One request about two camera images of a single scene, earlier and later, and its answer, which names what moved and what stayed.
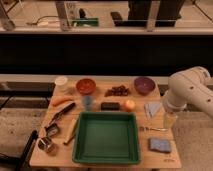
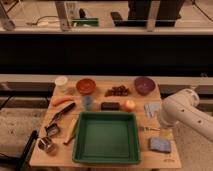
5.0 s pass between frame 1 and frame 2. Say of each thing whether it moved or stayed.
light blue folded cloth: stayed
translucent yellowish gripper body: moved
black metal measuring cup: stayed
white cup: stayed
